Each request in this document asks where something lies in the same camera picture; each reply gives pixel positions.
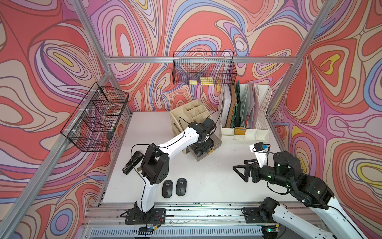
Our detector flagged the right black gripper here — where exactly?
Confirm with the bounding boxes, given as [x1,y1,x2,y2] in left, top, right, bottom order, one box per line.
[232,157,292,189]

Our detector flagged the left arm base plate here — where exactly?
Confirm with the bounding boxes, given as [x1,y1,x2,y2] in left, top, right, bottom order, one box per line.
[124,207,166,226]

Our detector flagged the back black wire basket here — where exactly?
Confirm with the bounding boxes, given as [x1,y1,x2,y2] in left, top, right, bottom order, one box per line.
[172,50,237,86]

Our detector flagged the black stapler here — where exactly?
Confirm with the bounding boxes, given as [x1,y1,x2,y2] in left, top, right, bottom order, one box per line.
[122,150,144,175]

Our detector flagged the black wireless mouse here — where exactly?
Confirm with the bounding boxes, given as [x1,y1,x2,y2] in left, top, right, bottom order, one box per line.
[162,180,173,199]
[176,178,187,196]

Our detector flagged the aluminium front rail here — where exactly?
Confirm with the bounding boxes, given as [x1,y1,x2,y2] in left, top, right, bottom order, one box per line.
[80,202,332,239]

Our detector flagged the yellow sticky notes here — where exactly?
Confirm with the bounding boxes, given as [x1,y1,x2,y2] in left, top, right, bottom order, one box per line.
[188,77,215,86]

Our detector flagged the left black wire basket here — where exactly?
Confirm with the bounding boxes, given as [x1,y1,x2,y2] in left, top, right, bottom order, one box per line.
[61,83,129,152]

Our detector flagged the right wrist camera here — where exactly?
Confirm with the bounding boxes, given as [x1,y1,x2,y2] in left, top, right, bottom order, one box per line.
[249,141,271,168]

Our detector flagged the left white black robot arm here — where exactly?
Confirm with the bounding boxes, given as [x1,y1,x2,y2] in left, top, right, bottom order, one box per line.
[134,118,216,215]

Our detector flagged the white file organizer rack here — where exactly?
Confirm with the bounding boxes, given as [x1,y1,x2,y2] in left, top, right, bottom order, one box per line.
[217,82,272,143]

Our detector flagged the black wire basket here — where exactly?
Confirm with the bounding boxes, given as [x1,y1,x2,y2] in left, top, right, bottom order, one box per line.
[172,50,237,86]
[61,83,129,152]

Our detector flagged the cream drawer organizer cabinet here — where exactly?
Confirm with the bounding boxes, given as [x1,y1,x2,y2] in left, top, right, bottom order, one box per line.
[170,100,210,136]

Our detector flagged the green folder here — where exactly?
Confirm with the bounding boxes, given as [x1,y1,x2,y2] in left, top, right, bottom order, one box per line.
[232,82,241,127]

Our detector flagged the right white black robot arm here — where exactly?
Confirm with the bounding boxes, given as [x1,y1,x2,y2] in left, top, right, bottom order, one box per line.
[232,151,366,239]

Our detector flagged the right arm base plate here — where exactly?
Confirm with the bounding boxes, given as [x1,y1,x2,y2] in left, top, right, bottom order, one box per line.
[241,207,268,224]

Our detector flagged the grey transparent drawer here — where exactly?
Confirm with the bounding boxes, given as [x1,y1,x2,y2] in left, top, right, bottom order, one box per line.
[188,134,222,162]

